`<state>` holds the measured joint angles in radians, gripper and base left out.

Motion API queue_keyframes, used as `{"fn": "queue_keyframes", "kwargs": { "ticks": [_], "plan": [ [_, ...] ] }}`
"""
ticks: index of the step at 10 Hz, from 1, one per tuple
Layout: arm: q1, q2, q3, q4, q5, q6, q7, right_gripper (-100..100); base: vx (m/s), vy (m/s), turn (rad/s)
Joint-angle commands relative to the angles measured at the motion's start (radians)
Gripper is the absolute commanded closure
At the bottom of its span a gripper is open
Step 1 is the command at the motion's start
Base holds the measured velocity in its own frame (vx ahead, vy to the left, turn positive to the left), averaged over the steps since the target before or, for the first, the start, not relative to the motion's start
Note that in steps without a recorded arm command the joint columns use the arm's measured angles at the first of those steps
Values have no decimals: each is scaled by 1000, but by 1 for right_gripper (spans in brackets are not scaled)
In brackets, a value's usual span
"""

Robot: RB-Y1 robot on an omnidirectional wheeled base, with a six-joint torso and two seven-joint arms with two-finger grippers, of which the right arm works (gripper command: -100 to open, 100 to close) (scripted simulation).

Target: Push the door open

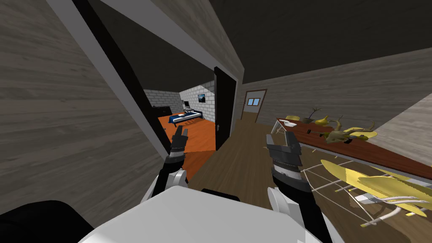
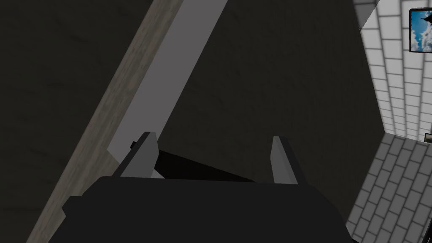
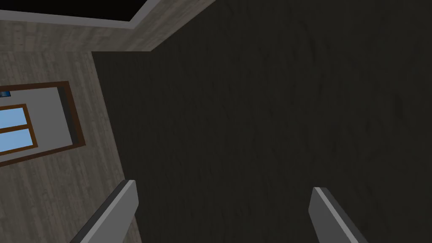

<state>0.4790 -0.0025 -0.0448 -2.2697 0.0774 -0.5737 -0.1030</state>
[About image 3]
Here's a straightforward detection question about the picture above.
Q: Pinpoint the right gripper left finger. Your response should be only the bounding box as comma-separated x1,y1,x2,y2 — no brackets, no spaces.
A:
70,179,139,243

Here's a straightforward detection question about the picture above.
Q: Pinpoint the brown framed window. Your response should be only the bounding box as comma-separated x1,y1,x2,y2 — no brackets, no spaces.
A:
0,104,38,157

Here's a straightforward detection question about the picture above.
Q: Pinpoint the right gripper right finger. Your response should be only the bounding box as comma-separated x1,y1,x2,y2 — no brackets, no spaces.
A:
308,187,369,243

